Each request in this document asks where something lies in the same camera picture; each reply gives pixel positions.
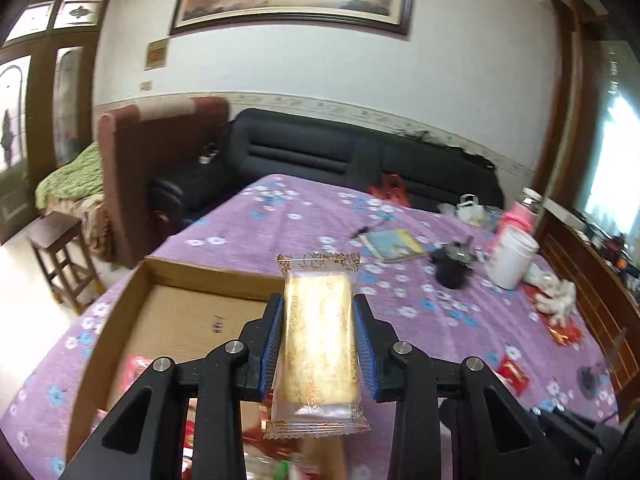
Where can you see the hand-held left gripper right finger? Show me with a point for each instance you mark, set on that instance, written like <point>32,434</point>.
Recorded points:
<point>365,350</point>

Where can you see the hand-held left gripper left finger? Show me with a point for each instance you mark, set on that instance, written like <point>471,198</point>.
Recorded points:
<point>272,340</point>

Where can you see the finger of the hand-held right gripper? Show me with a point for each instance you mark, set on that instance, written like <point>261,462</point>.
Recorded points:
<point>560,422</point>

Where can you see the clear-wrapped biscuit packet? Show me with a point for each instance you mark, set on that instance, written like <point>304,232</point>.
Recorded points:
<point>320,340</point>
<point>325,460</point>

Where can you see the dark red candy packet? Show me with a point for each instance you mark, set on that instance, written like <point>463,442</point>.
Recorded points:
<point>512,375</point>

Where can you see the brown cardboard box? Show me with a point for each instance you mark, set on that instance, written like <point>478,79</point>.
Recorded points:
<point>190,310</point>

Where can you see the red gold-print snack packet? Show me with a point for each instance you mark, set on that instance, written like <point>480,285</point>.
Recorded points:
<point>190,435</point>

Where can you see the clear green-edged snack packet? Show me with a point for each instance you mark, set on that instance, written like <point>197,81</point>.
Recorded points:
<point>280,470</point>

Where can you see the pink snack packet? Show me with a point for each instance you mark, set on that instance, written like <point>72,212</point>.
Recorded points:
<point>135,375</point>

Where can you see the red gold-trimmed cloth pouch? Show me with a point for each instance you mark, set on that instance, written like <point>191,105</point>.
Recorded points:
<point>565,335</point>

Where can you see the small colourful booklet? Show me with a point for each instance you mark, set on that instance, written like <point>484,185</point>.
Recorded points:
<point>395,245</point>

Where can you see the white work gloves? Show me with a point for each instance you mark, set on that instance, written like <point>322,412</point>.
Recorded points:
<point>555,300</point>

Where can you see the purple floral tablecloth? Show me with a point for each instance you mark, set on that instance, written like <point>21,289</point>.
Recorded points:
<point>310,210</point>

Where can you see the wooden sideboard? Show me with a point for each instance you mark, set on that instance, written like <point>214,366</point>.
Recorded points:
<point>590,280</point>

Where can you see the red plastic bag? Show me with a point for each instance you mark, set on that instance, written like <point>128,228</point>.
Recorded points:
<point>390,191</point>

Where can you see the white plastic jar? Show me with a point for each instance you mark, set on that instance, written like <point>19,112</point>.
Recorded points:
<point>510,260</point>

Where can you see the white plastic bag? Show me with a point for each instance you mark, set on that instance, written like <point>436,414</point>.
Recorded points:
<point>467,212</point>

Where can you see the black leather sofa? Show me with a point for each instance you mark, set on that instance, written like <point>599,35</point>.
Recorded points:
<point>300,150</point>

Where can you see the bottle with pink knitted sleeve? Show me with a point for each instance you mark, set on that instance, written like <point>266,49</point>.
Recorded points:
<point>520,215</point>

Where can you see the brown armchair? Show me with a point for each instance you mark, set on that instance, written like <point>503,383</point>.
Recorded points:
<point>150,150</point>

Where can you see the wooden stool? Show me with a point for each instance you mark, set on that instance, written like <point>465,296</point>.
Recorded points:
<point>55,227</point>

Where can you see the green floral blanket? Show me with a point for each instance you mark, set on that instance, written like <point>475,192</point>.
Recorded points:
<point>70,175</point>

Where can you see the bright window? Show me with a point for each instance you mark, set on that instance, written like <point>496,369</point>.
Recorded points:
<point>615,160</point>

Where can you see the wooden glass-panel door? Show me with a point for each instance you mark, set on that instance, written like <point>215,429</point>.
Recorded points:
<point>42,110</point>

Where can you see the wall outlet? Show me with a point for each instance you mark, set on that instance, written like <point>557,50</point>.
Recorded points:
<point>145,85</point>

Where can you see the small wall plaque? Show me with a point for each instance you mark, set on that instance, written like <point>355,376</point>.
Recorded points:
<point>156,54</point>

